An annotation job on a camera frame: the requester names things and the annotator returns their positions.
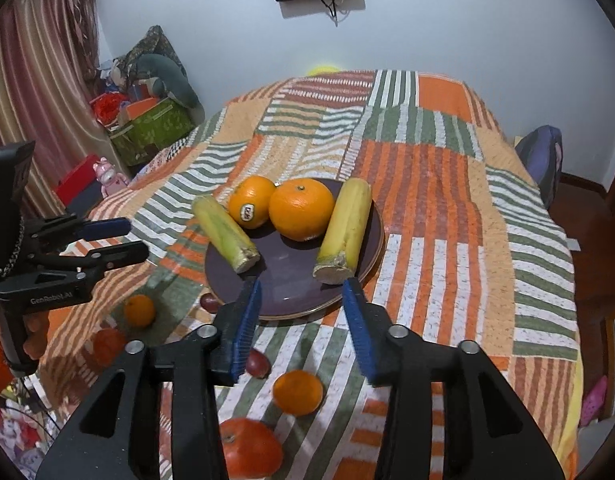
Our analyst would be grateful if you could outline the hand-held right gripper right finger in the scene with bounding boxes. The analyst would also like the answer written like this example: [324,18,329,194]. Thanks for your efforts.
[341,277,581,480]

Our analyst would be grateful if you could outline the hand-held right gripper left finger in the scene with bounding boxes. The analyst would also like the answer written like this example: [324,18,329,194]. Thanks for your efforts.
[34,277,263,480]

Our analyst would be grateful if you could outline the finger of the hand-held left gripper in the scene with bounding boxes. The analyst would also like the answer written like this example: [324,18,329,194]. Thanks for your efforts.
[37,214,132,247]
[46,240,151,282]

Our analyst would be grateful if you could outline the purple plate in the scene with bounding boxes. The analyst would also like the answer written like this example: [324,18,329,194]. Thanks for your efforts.
[204,177,385,320]

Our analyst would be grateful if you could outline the pale green sugarcane piece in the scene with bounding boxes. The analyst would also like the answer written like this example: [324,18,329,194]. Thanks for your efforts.
[192,195,262,275]

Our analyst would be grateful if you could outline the yellow sugarcane piece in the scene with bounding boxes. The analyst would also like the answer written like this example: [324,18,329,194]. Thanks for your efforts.
[313,177,373,285]

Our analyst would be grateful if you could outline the orange with sticker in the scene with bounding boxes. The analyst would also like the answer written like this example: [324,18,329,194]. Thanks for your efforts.
[228,175,277,229]

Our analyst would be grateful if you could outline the large orange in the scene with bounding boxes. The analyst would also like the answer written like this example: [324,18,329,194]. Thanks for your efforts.
[268,178,335,242]

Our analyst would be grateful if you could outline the person's left hand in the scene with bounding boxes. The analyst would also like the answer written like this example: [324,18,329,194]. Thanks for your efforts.
[22,310,52,362]

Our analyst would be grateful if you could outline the pink toy figure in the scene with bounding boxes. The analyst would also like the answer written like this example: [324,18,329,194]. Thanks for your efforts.
[92,157,128,199]

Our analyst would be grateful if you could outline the red flat box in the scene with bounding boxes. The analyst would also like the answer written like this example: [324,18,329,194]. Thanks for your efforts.
[54,159,106,207]

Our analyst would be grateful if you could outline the small tangerine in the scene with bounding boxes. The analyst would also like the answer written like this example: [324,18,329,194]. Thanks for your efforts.
[272,370,325,417]
[124,294,157,329]

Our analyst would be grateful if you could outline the red tomato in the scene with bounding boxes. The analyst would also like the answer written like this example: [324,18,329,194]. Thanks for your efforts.
[218,417,284,479]
[92,328,129,367]

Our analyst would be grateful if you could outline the green patterned box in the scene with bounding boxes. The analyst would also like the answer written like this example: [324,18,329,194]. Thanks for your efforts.
[109,97,196,167]

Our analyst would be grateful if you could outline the red bag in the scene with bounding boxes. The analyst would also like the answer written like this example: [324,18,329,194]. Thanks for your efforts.
[89,92,126,124]

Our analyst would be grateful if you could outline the orange box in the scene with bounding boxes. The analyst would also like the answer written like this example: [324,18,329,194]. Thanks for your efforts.
[118,98,159,124]

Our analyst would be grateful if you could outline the striped patchwork blanket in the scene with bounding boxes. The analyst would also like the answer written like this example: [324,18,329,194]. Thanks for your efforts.
[36,68,586,480]

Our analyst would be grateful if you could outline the striped red curtain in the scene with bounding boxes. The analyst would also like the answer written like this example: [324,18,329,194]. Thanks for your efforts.
[0,0,102,218]

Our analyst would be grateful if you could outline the grey-green stuffed toy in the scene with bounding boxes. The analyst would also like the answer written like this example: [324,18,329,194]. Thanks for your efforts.
[134,53,201,109]

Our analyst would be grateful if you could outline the dark patterned cushion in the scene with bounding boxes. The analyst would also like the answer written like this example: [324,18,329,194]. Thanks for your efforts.
[121,24,181,77]

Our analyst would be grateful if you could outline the pink slipper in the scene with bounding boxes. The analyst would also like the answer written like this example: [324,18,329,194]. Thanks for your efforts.
[579,374,609,427]

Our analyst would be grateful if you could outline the black monitor cables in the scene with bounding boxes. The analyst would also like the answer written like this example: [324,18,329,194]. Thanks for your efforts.
[319,0,351,26]

